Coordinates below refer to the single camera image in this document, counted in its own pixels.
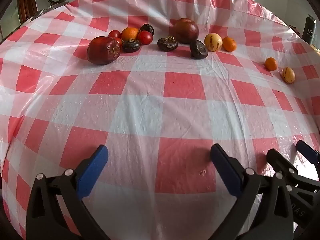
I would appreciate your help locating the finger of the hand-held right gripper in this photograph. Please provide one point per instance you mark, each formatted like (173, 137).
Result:
(277, 161)
(307, 150)

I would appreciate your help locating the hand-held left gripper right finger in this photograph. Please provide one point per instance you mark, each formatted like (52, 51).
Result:
(226, 172)

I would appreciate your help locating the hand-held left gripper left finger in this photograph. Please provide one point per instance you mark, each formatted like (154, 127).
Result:
(93, 170)

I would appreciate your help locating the red white checked tablecloth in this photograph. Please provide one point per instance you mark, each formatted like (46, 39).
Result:
(160, 110)

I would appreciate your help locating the yellow striped pepino melon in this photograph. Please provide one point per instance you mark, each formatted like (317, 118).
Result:
(213, 42)
(288, 75)

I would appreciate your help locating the small orange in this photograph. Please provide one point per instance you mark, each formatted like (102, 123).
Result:
(271, 64)

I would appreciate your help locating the dark red apple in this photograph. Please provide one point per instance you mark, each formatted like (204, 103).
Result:
(102, 51)

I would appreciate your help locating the dark bottle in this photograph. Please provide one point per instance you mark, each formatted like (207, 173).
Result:
(310, 30)

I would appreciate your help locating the dark brown water chestnut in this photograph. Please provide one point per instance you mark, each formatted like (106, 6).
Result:
(131, 46)
(167, 45)
(147, 28)
(198, 50)

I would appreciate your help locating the red tomato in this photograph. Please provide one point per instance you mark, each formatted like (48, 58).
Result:
(145, 38)
(118, 41)
(114, 34)

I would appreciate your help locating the steel pot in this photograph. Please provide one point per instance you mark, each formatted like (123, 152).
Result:
(50, 7)

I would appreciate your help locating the wooden door frame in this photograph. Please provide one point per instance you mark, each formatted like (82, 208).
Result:
(26, 2)

